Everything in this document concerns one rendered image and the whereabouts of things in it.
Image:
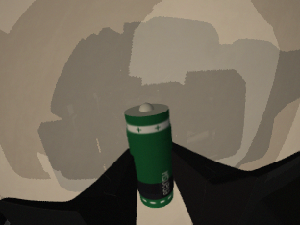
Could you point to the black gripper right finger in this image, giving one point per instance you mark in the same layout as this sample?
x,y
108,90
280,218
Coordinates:
x,y
217,194

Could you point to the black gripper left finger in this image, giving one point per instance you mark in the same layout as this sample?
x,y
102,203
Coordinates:
x,y
111,200

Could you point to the green cylindrical battery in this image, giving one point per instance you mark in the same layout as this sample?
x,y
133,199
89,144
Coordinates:
x,y
150,137

